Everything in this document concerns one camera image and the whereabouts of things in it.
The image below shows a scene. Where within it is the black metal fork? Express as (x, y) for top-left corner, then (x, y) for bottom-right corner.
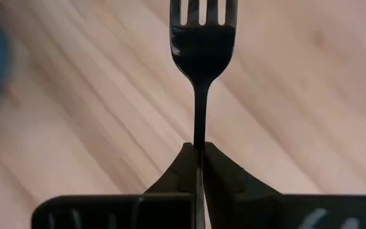
(169, 0), (238, 229)

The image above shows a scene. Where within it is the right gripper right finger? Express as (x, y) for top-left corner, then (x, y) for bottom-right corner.
(203, 142), (282, 229)

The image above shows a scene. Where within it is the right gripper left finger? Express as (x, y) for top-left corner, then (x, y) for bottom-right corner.
(144, 142), (200, 195)

